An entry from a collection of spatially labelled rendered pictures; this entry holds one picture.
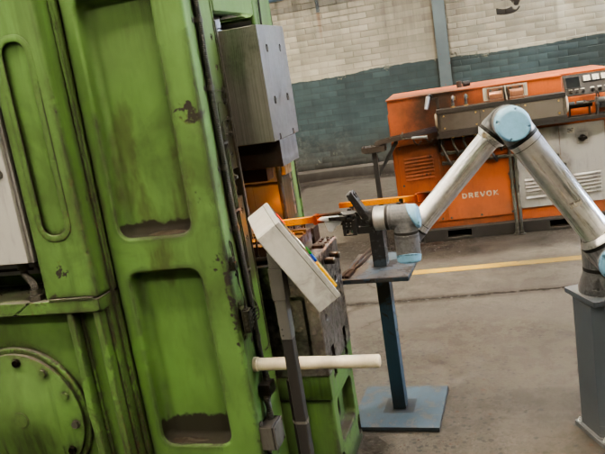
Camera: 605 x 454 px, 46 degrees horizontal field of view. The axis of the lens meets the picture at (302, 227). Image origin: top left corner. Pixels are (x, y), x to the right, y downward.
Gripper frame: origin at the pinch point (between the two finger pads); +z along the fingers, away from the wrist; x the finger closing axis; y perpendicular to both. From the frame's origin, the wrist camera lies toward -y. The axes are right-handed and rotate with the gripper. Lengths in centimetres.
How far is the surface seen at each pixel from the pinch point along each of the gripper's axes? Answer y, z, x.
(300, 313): 33.6, 9.6, -12.8
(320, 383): 61, 5, -16
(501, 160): 42, -58, 356
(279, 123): -37.3, 7.8, -9.4
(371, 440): 104, -3, 18
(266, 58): -61, 8, -13
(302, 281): 2, -13, -72
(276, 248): -9, -8, -74
